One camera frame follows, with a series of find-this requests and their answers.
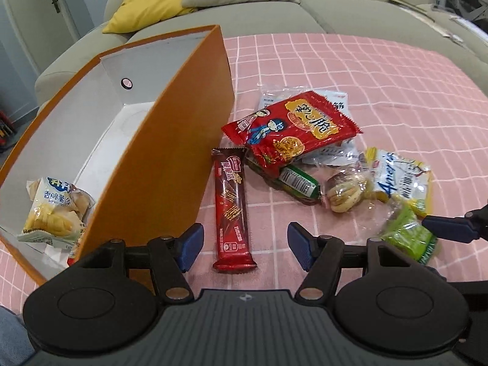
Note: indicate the yellow potato chip bag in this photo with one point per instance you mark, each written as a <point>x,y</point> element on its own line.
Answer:
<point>57,213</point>

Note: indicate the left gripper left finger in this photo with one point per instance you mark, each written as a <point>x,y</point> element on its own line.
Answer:
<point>170,258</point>

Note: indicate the white door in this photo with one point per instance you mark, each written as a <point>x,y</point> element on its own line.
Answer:
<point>45,28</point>

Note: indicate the magazine on sofa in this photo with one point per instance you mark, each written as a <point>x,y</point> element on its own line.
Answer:
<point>422,16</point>

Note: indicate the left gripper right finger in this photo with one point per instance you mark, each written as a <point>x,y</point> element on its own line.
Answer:
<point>321,258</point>

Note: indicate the yellow white candy bag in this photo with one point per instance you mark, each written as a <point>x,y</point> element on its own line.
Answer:
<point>396,177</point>

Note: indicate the dark red chocolate bar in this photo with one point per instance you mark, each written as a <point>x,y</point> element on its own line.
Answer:
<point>233,244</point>

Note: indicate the green pea snack bag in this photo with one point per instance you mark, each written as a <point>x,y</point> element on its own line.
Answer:
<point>404,230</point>

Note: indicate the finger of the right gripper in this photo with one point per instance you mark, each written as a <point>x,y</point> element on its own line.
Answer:
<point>457,229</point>

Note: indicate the beige sofa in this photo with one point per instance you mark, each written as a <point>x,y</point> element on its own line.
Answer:
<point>369,18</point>

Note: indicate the orange cardboard box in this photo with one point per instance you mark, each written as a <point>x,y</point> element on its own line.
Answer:
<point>135,128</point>

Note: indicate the red noodle snack bag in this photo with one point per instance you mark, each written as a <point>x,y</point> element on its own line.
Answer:
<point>287,130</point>

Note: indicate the green snack bar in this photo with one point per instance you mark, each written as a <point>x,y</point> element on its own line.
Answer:
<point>292,180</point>

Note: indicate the clear pastry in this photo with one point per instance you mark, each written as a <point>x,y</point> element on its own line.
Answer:
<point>347,187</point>

